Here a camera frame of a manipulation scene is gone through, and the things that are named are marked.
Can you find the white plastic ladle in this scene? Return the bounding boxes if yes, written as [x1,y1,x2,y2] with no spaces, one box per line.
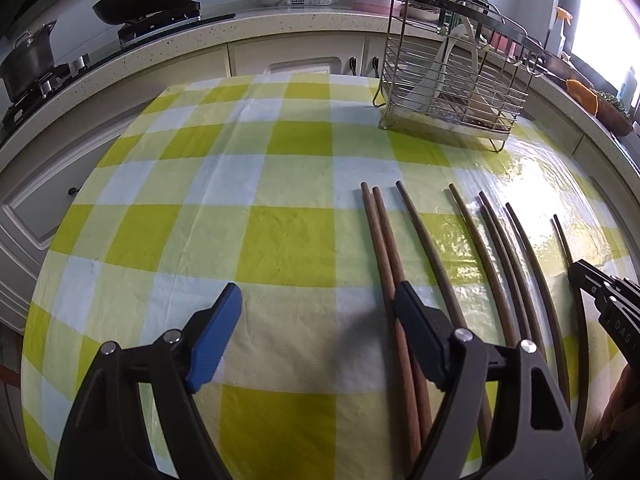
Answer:
[407,22,476,111]

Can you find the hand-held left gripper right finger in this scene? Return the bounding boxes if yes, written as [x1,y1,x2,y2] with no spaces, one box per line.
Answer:
[394,281,586,480]

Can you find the black gas stove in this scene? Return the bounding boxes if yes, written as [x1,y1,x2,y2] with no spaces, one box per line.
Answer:
[0,0,236,131]

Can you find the person's right hand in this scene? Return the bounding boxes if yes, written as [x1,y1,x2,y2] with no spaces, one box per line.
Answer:
[597,360,640,443]

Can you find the steel wire utensil rack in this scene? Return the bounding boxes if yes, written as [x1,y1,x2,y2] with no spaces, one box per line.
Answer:
[372,0,547,153]

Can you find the white bottle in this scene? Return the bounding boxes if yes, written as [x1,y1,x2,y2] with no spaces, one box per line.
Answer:
[620,67,637,106]

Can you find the wicker basket with greens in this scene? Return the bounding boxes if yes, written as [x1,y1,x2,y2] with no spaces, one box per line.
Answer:
[592,89,635,137]

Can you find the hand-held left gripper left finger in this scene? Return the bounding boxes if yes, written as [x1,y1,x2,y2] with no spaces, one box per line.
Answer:
[54,282,244,480]

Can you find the white kitchen counter cabinet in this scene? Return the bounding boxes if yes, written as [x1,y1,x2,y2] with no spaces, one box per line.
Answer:
[0,2,640,341]

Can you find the yellow spray bottle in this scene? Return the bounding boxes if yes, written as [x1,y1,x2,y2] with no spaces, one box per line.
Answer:
[550,6,573,56]

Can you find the steel cooking pot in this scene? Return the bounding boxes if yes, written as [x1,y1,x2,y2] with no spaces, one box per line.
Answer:
[0,20,58,103]

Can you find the window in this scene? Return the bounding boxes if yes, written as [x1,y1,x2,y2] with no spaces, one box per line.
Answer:
[570,0,640,91]

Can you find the cream plastic spoon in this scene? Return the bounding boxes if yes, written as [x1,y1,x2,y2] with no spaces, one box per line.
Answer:
[434,0,483,111]

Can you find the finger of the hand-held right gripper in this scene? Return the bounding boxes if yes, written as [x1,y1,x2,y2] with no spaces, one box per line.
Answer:
[590,290,640,356]
[567,259,640,302]

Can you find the green checked tablecloth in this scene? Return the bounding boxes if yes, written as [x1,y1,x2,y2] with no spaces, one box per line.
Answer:
[20,72,631,480]

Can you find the dark metal tray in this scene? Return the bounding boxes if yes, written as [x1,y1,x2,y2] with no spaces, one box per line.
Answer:
[542,52,583,83]

